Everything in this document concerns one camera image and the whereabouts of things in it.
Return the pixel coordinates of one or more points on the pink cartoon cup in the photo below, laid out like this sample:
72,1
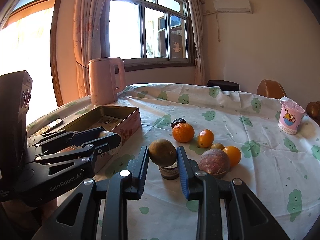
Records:
290,116

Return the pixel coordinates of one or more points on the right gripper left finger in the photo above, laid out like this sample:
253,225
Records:
77,217

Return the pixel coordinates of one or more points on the purple passion fruit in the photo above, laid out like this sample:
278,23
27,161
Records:
215,162

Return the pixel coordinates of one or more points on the small orange citrus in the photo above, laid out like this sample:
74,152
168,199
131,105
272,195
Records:
234,155

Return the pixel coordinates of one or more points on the pink metal tin box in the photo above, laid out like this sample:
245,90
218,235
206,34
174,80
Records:
123,120

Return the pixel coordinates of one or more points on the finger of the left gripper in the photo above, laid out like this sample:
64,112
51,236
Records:
56,141
72,163

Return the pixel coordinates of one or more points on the left pink curtain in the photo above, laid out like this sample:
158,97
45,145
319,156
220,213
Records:
86,39

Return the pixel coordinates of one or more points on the white cloud-print tablecloth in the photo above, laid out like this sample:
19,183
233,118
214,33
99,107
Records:
282,170

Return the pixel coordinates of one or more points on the brown kiwi fruit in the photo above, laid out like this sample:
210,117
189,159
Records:
162,152

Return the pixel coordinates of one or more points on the smooth oval orange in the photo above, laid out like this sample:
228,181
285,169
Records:
205,138

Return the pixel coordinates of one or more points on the dark round stool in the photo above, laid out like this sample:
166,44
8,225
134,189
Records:
224,85

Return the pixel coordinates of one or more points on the printed paper leaflet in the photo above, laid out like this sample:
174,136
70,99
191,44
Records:
107,122

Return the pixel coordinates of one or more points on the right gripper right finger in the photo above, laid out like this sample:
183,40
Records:
247,217

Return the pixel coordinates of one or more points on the pink electric kettle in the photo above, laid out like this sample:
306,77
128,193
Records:
106,79

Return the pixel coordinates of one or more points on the brown framed window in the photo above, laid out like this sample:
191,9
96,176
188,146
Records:
147,33

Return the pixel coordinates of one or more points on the right pink curtain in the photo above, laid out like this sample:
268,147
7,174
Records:
196,13

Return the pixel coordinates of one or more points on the white wall air conditioner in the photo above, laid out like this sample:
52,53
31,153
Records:
230,6

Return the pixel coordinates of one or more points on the pink curtain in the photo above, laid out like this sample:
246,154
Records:
86,39
196,13

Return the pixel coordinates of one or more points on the large wrinkled mandarin orange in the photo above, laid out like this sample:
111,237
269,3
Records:
183,132

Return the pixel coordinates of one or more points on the black smartphone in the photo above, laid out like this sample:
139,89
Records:
50,126

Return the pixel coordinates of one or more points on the small green-brown longan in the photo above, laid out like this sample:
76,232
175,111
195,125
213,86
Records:
217,146

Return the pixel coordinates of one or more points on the brown leather chair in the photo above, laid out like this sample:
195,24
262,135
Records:
271,89

